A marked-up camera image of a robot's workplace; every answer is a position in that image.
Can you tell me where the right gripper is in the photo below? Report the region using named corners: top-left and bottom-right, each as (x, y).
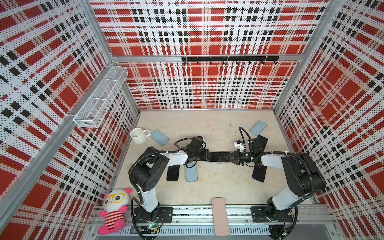
top-left (224, 149), bottom-right (253, 167)

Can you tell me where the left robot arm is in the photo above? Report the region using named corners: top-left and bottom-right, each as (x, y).
top-left (129, 147), bottom-right (210, 222)

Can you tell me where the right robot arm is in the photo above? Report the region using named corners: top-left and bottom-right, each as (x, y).
top-left (225, 151), bottom-right (326, 222)

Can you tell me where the light blue cased phone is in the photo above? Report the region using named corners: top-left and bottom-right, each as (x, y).
top-left (185, 165), bottom-right (198, 183)

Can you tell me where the pink phone case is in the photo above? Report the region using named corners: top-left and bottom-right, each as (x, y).
top-left (212, 198), bottom-right (230, 237)

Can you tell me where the white ceramic mug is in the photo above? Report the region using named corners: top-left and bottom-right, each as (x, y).
top-left (130, 128), bottom-right (152, 145)

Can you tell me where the pink plush toy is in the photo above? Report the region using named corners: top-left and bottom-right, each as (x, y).
top-left (98, 188), bottom-right (132, 236)

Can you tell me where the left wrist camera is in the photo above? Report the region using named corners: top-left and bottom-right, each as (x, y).
top-left (189, 136), bottom-right (206, 151)

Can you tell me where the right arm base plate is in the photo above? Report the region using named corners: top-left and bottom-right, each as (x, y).
top-left (251, 206), bottom-right (294, 223)

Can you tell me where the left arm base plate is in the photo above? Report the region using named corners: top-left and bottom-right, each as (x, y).
top-left (133, 207), bottom-right (174, 224)

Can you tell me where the black hook rail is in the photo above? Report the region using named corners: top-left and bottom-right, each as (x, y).
top-left (181, 56), bottom-right (280, 63)

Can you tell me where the white wire basket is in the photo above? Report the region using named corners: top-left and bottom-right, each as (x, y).
top-left (74, 66), bottom-right (128, 129)

